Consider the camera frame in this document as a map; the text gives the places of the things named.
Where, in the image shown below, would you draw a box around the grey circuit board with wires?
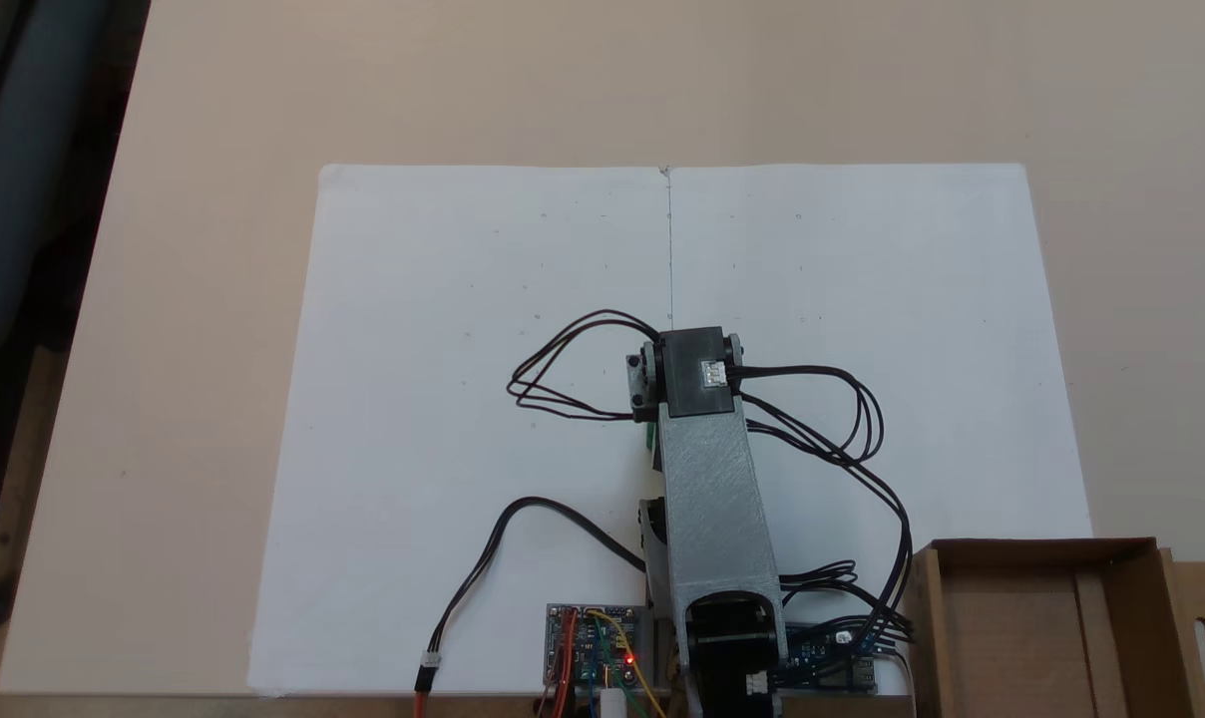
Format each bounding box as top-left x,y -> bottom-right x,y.
545,602 -> 655,691

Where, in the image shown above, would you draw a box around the blue circuit board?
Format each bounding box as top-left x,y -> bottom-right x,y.
777,622 -> 879,695

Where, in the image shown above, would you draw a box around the brown cardboard box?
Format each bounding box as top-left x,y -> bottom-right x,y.
899,538 -> 1205,718

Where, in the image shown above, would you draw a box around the yellow wire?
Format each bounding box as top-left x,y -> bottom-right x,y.
587,609 -> 665,718

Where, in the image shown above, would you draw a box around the black looped gripper cable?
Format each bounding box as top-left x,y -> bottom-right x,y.
506,309 -> 664,421

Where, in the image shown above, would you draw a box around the long black cable, white connector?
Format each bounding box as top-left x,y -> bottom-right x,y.
413,496 -> 649,718

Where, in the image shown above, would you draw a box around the white paper sheet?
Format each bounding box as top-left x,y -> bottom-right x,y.
246,163 -> 1094,697

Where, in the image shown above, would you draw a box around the black looped arm cables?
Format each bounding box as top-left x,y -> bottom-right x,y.
730,363 -> 915,661

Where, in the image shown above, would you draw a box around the orange red wire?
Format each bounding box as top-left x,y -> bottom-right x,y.
551,616 -> 576,718

